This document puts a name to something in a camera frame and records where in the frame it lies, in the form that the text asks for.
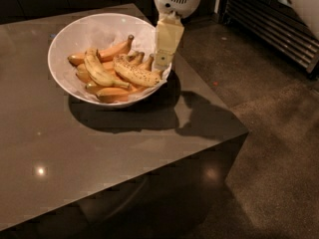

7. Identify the top orange banana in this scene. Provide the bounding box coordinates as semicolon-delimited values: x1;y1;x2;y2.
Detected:
68;35;135;66

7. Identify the curved yellow banana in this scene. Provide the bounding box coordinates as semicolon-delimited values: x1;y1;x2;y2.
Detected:
84;48;130;89

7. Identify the orange banana bunch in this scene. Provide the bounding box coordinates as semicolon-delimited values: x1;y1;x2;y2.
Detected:
77;53;160;85

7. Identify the white bowl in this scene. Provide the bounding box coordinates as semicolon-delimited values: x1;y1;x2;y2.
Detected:
48;13;171;109

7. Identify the bottom orange banana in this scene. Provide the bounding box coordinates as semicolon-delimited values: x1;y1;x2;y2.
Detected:
85;81;146;104

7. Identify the black vent grille appliance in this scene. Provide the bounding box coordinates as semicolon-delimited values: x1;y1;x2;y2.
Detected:
223;0;319;79

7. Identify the spotted yellow banana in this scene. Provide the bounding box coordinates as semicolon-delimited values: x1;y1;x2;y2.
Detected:
113;56;161;88

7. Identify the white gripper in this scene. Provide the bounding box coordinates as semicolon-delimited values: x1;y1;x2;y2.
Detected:
154;0;200;69

